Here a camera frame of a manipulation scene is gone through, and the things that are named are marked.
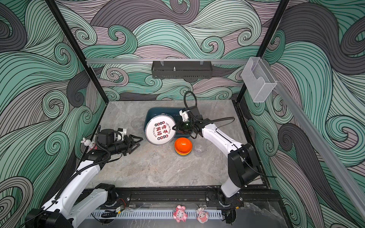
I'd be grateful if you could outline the pink white doll toy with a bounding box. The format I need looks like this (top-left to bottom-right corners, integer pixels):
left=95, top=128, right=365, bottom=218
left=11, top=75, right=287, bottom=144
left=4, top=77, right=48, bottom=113
left=196, top=207, right=209, bottom=224

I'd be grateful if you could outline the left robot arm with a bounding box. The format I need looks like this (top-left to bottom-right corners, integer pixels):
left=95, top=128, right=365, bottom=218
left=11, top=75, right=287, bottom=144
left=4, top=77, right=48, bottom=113
left=21, top=128, right=143, bottom=228

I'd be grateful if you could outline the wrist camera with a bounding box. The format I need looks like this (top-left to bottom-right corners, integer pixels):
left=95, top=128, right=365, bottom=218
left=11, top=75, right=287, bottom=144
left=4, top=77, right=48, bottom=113
left=179, top=110, right=189, bottom=122
left=115, top=128, right=127, bottom=141

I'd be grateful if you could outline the teal plastic bin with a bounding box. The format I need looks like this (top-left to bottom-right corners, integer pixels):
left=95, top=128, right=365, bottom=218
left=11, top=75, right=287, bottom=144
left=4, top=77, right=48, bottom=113
left=144, top=107, right=182, bottom=135

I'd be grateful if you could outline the aluminium rail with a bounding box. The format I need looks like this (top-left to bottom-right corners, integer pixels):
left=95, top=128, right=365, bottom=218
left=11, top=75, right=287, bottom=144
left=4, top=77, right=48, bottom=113
left=262, top=60, right=365, bottom=219
left=86, top=58, right=248, bottom=65

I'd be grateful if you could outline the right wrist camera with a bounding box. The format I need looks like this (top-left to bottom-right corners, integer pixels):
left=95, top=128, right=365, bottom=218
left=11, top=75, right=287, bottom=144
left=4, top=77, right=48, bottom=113
left=179, top=110, right=189, bottom=122

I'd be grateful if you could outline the clear glass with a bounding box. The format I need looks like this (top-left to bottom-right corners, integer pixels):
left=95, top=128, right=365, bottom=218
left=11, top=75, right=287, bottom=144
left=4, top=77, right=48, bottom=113
left=131, top=118, right=144, bottom=130
left=193, top=143, right=206, bottom=154

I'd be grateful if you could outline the white slotted cable duct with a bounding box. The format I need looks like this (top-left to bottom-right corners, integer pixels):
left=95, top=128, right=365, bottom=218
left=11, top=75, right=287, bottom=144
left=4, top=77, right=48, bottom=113
left=86, top=209, right=223, bottom=220

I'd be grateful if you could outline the aluminium rail back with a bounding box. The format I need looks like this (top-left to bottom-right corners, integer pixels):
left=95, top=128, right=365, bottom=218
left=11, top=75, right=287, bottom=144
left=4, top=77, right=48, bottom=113
left=86, top=58, right=248, bottom=65

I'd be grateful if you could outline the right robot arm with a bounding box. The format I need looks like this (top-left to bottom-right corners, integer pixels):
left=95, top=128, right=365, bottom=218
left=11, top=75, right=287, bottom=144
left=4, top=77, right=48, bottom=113
left=173, top=106, right=263, bottom=207

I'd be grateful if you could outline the clear acrylic wall holder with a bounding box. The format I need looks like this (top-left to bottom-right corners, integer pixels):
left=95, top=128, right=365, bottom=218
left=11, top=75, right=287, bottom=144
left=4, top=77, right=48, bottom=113
left=241, top=57, right=277, bottom=103

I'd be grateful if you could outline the orange top bowl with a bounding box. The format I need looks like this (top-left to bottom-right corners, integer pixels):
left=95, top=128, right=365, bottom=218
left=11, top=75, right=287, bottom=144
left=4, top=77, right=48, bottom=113
left=174, top=137, right=193, bottom=153

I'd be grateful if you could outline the aluminium rail right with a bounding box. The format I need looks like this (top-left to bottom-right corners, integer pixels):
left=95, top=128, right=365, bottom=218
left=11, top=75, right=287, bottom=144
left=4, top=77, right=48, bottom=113
left=262, top=60, right=365, bottom=219

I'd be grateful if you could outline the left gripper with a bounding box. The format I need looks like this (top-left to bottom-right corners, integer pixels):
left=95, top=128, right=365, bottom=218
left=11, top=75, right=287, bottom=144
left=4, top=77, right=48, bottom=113
left=108, top=134, right=143, bottom=156

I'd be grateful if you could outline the white rabbit figurine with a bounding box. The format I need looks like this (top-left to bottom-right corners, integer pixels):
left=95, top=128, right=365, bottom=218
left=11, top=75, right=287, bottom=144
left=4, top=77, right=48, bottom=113
left=80, top=138, right=95, bottom=150

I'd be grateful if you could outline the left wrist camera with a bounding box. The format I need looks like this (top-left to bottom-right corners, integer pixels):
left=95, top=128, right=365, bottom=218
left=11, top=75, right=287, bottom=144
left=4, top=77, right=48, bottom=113
left=115, top=128, right=127, bottom=141

